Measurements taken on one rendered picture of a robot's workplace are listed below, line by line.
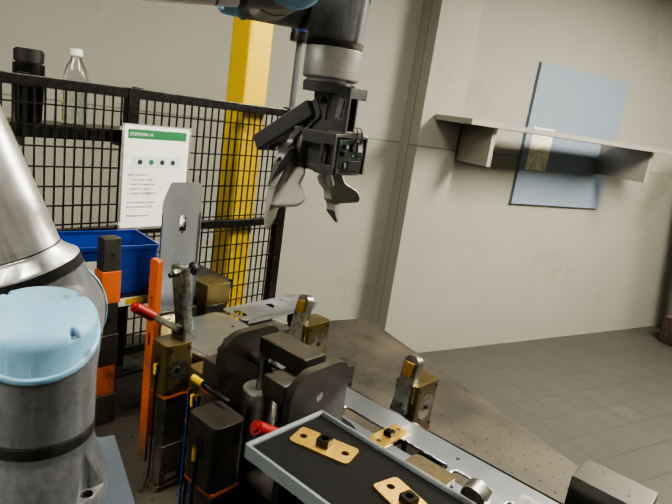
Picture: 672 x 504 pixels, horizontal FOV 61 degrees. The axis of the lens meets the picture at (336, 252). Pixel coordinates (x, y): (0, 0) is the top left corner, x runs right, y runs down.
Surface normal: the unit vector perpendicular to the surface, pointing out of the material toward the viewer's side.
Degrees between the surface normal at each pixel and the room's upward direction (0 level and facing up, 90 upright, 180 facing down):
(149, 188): 90
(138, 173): 90
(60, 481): 72
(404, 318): 90
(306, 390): 90
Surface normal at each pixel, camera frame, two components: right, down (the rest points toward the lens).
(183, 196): 0.73, 0.26
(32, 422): 0.36, 0.28
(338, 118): -0.62, 0.11
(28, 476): 0.31, -0.04
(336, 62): 0.13, 0.26
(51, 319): 0.18, -0.92
